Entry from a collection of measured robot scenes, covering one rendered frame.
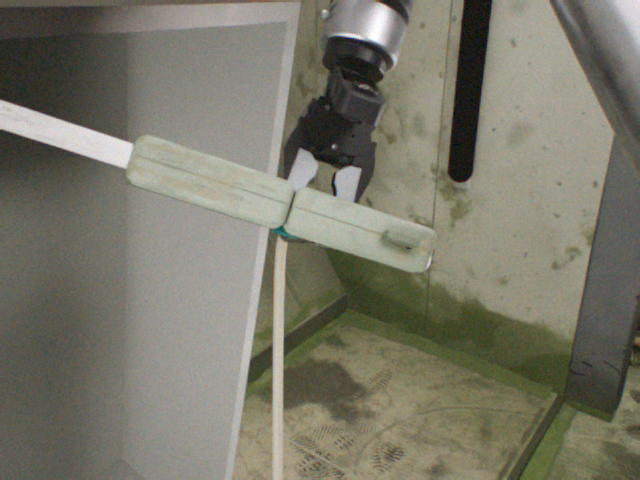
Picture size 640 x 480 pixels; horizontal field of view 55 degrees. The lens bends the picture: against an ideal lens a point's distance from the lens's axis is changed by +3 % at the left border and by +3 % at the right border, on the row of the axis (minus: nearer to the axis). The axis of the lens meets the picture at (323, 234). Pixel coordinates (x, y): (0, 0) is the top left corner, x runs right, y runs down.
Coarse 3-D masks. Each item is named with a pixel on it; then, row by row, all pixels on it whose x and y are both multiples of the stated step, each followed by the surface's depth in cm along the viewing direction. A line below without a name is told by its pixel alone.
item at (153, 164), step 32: (32, 128) 54; (64, 128) 54; (128, 160) 55; (160, 160) 55; (192, 160) 56; (224, 160) 57; (160, 192) 57; (192, 192) 55; (224, 192) 56; (256, 192) 57; (288, 192) 58; (320, 192) 59; (256, 224) 61; (288, 224) 58; (320, 224) 58; (352, 224) 59; (384, 224) 59; (416, 224) 61; (384, 256) 59; (416, 256) 60
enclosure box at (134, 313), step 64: (0, 0) 53; (64, 0) 57; (128, 0) 63; (192, 0) 69; (256, 0) 77; (0, 64) 89; (64, 64) 97; (128, 64) 106; (192, 64) 98; (256, 64) 90; (0, 128) 93; (128, 128) 112; (192, 128) 102; (256, 128) 94; (0, 192) 97; (64, 192) 107; (128, 192) 118; (0, 256) 102; (64, 256) 112; (128, 256) 125; (192, 256) 114; (256, 256) 100; (0, 320) 107; (64, 320) 119; (128, 320) 133; (192, 320) 120; (0, 384) 113; (64, 384) 127; (128, 384) 142; (192, 384) 127; (0, 448) 120; (64, 448) 136; (128, 448) 151; (192, 448) 135
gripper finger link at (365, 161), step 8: (352, 136) 64; (368, 152) 64; (352, 160) 64; (360, 160) 64; (368, 160) 64; (368, 168) 64; (360, 176) 64; (368, 176) 64; (360, 184) 64; (360, 192) 64
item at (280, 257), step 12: (276, 252) 86; (276, 264) 87; (276, 276) 88; (276, 288) 88; (276, 300) 89; (276, 312) 90; (276, 324) 90; (276, 336) 90; (276, 348) 91; (276, 360) 91; (276, 372) 92; (276, 384) 92; (276, 396) 92; (276, 408) 93; (276, 420) 93; (276, 432) 93; (276, 444) 93; (276, 456) 94; (276, 468) 94
